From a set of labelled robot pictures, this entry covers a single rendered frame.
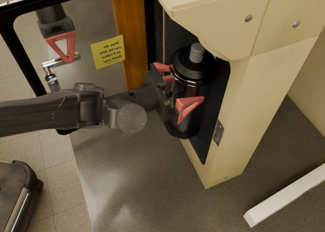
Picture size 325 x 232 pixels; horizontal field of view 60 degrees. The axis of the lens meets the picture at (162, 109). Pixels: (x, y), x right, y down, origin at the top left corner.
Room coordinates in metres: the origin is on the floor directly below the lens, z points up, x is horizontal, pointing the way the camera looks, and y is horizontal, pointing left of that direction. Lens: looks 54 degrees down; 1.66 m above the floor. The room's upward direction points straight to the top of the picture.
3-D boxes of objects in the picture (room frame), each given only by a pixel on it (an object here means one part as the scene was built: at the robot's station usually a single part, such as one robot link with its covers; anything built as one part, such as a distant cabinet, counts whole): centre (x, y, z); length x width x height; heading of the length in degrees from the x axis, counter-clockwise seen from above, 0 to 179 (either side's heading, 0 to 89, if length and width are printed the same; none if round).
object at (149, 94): (0.38, 0.04, 1.18); 0.10 x 0.07 x 0.07; 25
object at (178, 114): (0.38, -0.04, 1.18); 0.09 x 0.07 x 0.07; 115
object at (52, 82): (0.41, 0.24, 1.18); 0.02 x 0.02 x 0.06; 29
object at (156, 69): (0.44, -0.01, 1.18); 0.09 x 0.07 x 0.07; 116
